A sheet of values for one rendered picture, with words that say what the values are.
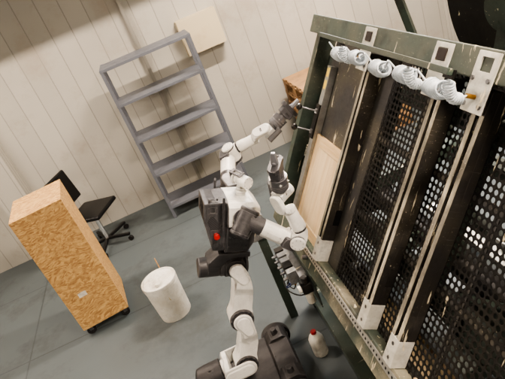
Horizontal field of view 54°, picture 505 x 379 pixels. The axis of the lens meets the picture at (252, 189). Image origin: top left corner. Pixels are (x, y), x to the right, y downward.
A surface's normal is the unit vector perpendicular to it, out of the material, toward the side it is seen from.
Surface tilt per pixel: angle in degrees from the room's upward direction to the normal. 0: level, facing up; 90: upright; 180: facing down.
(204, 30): 90
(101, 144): 90
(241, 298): 90
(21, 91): 90
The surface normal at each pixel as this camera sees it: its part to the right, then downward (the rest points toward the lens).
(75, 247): 0.36, 0.33
